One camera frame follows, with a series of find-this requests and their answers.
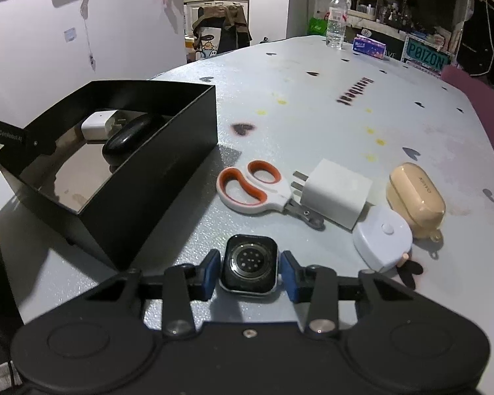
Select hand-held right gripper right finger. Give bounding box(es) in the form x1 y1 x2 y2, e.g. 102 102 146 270
281 250 453 337

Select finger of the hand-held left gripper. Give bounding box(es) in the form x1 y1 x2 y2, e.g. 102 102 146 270
25 131 56 157

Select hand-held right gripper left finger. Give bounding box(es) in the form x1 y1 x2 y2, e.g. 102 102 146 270
45 249 222 337

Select smartwatch without strap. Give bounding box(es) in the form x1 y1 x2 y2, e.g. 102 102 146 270
219 234 280 297

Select small white charger plug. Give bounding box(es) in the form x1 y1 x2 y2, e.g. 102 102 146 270
81 110 126 141

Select orange and white scissors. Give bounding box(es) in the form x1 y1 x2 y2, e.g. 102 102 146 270
216 160 326 231

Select black oval case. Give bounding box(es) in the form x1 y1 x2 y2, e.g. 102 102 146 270
102 114 165 166

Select large white charger plug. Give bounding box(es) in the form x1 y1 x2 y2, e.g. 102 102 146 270
292 158 374 231

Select white tape measure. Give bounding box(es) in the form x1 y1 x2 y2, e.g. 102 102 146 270
352 206 414 272

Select black box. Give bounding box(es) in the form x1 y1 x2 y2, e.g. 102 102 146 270
0 80 219 270

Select beige earbud case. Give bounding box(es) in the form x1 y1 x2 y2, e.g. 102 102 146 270
386 162 446 241

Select brown cartoon apron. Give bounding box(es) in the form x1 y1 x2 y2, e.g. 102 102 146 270
191 4 253 60

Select purple tissue pack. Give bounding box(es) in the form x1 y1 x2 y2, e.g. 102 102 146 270
352 36 387 60

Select green bag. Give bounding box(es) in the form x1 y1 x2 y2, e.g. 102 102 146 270
309 16 329 36

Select clear water bottle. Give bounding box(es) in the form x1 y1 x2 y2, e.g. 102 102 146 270
326 0 347 49

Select teal sign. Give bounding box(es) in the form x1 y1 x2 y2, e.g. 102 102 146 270
401 35 447 75

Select pink chair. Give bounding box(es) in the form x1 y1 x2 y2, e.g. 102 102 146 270
440 65 494 169

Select white shelf rack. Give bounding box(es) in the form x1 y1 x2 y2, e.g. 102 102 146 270
340 0 381 19

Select black tiered stand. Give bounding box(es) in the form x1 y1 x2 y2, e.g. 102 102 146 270
389 0 418 25

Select black vest with white trim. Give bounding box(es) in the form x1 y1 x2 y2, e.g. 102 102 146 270
457 0 494 91

